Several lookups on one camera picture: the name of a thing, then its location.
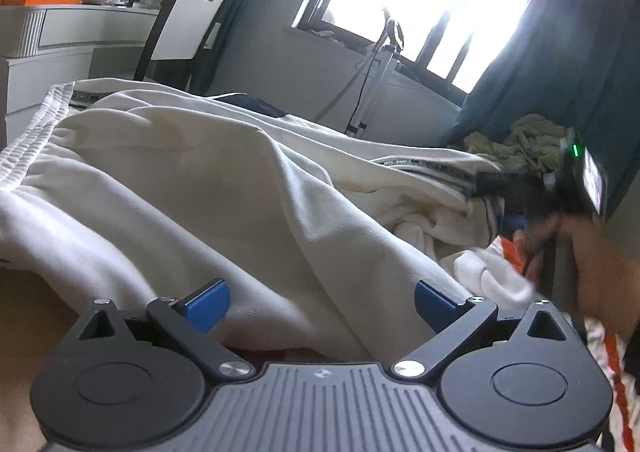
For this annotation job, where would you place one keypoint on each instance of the person's right hand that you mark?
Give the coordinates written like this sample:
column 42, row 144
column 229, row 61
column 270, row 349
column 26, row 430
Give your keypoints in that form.
column 607, row 277

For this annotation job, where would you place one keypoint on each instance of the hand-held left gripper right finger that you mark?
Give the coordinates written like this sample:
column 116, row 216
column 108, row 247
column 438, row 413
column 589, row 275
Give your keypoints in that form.
column 432, row 304

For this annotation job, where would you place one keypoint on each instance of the white garment with striped trim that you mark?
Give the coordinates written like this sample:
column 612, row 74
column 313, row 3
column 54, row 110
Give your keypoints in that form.
column 425, row 197

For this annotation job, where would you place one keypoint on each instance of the olive green blanket pile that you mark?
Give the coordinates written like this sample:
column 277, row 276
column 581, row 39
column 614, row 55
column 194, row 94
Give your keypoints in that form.
column 525, row 144

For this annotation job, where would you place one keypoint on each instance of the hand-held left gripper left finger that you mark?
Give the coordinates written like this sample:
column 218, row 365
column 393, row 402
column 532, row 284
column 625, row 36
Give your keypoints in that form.
column 207, row 304

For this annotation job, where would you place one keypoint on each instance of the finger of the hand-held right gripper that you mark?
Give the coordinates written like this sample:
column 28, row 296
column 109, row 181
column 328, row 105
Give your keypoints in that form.
column 505, row 184
column 515, row 223

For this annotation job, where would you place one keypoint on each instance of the white dresser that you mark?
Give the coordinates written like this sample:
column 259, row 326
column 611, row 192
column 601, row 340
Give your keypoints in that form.
column 75, row 34

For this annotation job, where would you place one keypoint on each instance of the tan bed sheet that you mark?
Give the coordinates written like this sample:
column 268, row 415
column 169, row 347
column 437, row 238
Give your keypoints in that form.
column 20, row 332

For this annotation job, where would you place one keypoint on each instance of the orange and navy striped blanket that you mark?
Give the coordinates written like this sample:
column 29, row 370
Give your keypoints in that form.
column 617, row 382

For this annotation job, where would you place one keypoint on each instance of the cream white pants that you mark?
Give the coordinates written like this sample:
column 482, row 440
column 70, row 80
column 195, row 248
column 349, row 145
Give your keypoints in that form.
column 200, row 212

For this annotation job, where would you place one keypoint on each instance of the black and white chair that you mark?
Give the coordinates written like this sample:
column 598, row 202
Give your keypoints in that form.
column 192, row 16

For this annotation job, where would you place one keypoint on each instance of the white garment steamer stand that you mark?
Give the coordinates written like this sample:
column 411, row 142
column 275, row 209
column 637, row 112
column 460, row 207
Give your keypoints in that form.
column 372, row 81

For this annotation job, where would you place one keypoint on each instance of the dark blue cloth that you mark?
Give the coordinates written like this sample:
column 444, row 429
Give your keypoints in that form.
column 260, row 106

